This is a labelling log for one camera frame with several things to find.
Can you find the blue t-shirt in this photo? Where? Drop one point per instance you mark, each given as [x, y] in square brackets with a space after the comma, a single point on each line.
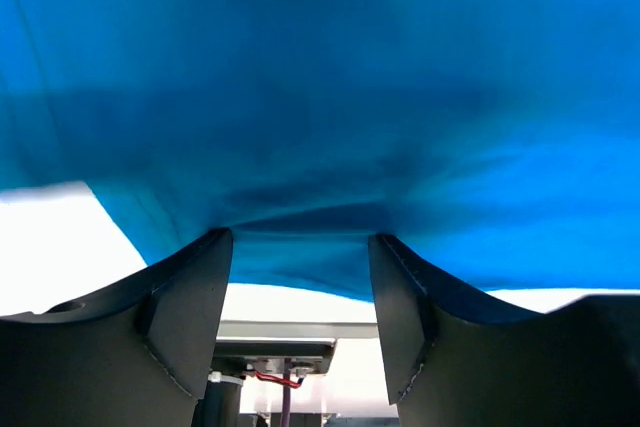
[499, 139]

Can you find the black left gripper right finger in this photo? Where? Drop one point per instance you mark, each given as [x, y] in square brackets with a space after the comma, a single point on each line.
[407, 292]

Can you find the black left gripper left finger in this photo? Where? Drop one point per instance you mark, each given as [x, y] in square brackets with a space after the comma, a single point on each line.
[177, 305]

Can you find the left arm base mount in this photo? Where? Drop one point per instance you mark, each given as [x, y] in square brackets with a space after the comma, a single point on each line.
[282, 363]

